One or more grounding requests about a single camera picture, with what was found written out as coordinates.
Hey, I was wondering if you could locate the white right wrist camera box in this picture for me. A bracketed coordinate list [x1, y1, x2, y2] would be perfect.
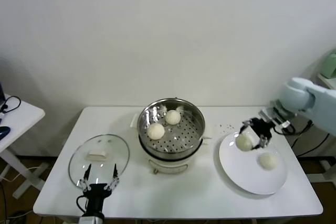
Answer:
[258, 107, 291, 130]

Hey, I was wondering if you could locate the black power cable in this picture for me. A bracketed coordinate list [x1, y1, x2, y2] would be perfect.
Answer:
[288, 120, 331, 157]

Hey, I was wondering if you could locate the white side table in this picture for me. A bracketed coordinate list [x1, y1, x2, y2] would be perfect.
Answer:
[0, 93, 50, 200]

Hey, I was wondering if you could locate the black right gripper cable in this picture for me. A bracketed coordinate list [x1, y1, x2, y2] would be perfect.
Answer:
[274, 125, 295, 136]

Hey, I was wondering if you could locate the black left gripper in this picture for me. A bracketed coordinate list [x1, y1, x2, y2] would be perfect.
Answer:
[77, 163, 120, 215]

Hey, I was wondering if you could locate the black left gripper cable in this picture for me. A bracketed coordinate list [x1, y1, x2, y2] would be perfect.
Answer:
[76, 195, 89, 212]

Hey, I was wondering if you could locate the round glass pot lid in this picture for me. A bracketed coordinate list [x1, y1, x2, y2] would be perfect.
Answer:
[68, 134, 131, 189]

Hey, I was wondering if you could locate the blue computer mouse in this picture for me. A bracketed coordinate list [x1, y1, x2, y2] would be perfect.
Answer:
[0, 126, 12, 141]

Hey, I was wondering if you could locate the white floor cable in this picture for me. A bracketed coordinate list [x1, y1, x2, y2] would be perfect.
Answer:
[0, 165, 50, 183]

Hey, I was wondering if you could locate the stainless steel steamer pot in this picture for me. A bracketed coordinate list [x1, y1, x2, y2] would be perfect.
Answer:
[136, 98, 206, 158]

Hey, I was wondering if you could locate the pale green box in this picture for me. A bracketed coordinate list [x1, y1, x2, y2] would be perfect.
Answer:
[320, 50, 336, 79]

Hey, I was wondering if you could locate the white lid handle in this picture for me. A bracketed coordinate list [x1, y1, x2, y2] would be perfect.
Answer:
[87, 149, 110, 161]

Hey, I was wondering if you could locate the white electric cooker base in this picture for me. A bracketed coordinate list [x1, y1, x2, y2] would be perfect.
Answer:
[130, 112, 215, 175]

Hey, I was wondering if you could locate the white steamed baozi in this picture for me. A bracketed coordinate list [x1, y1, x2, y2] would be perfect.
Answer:
[146, 123, 165, 141]
[235, 132, 255, 153]
[258, 152, 279, 171]
[165, 110, 182, 125]

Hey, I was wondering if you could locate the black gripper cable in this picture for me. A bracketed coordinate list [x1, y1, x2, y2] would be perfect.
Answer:
[274, 125, 295, 136]
[76, 195, 89, 212]

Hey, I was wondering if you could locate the white shelf rack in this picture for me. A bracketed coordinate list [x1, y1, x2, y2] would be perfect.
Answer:
[307, 73, 336, 183]

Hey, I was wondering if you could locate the black headset cable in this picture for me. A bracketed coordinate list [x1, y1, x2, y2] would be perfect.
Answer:
[0, 95, 22, 114]

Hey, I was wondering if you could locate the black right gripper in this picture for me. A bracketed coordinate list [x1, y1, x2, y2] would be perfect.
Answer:
[237, 118, 275, 151]

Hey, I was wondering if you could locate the white round plate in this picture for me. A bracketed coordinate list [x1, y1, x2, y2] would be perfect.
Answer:
[219, 132, 288, 196]

